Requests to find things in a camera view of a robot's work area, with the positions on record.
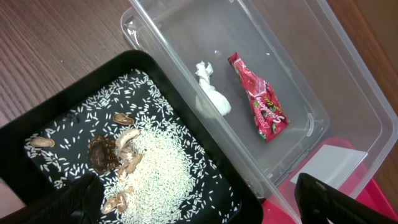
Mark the red candy wrapper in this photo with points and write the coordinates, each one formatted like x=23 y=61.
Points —
x=269 y=116

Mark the rice and food scraps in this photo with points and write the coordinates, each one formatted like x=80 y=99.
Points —
x=174 y=182

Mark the clear plastic bin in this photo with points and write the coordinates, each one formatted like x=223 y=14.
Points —
x=300 y=48

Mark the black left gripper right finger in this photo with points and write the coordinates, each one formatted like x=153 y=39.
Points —
x=318 y=203

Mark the black tray bin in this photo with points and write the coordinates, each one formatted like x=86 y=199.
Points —
x=29 y=183

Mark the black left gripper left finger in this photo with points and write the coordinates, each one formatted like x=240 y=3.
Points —
x=80 y=202

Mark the white tissue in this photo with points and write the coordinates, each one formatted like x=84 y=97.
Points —
x=204 y=71

